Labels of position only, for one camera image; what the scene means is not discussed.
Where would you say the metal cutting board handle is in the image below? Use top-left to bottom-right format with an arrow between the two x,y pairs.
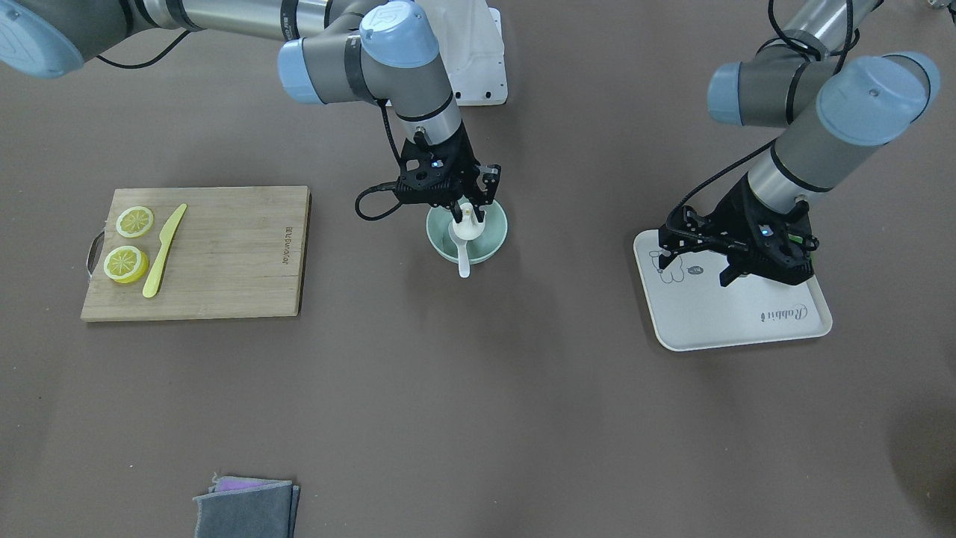
85,229 -> 105,280

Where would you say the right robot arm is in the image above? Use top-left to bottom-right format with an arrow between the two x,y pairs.
2,1 -> 504,223

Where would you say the white ceramic spoon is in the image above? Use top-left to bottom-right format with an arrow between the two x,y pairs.
452,236 -> 471,279

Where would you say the bamboo cutting board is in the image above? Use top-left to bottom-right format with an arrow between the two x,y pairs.
81,186 -> 311,321

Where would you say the lower lemon half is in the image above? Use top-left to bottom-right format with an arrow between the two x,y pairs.
102,245 -> 149,285

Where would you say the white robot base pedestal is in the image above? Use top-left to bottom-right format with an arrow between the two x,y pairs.
421,1 -> 508,106

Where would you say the mint green bowl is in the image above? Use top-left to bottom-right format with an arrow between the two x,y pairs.
426,198 -> 508,265

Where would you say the yellow plastic knife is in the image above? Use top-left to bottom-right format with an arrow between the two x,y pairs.
141,203 -> 187,297

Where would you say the beige rabbit tray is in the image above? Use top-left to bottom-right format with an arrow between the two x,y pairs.
633,229 -> 833,351

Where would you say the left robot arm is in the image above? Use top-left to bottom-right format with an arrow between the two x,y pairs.
658,1 -> 941,286

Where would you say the folded grey cloth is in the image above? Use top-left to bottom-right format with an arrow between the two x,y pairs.
194,474 -> 300,537

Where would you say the upper lemon slice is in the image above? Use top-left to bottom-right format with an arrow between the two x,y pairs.
115,205 -> 156,238

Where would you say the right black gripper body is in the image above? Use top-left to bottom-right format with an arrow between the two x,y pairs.
394,125 -> 482,210

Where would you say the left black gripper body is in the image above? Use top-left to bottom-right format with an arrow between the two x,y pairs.
658,178 -> 819,285

